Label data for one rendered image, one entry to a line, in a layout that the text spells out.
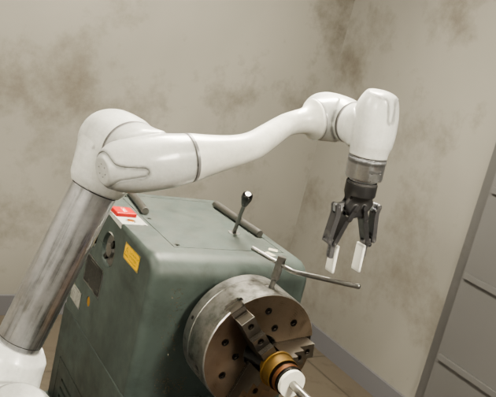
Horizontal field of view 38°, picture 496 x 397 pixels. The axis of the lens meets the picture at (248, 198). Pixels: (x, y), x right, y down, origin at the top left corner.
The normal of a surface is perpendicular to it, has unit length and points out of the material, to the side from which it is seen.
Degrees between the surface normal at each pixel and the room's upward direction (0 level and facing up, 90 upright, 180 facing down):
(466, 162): 90
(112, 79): 90
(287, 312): 90
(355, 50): 90
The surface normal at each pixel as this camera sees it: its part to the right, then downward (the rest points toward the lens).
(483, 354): -0.84, -0.07
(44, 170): 0.50, 0.32
